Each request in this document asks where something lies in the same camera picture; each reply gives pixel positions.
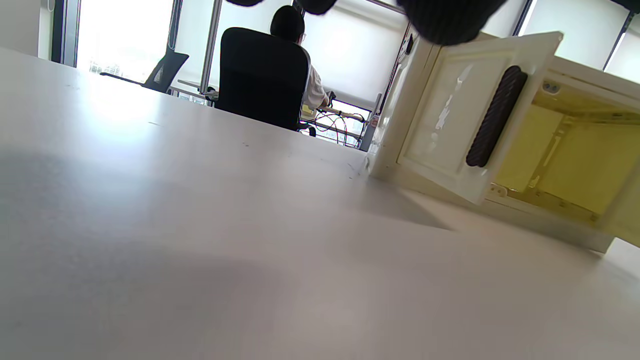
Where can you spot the person's left hand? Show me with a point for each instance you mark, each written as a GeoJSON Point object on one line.
{"type": "Point", "coordinates": [450, 22]}

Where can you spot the cream cabinet door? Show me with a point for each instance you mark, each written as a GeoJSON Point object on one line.
{"type": "Point", "coordinates": [625, 225]}
{"type": "Point", "coordinates": [440, 115]}

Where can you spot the cream plastic cabinet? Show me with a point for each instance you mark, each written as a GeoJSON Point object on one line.
{"type": "Point", "coordinates": [585, 170]}

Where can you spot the black high-back office chair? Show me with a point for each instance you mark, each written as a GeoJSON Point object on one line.
{"type": "Point", "coordinates": [260, 75]}

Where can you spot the black mesh office chair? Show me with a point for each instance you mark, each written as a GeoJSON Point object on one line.
{"type": "Point", "coordinates": [167, 70]}

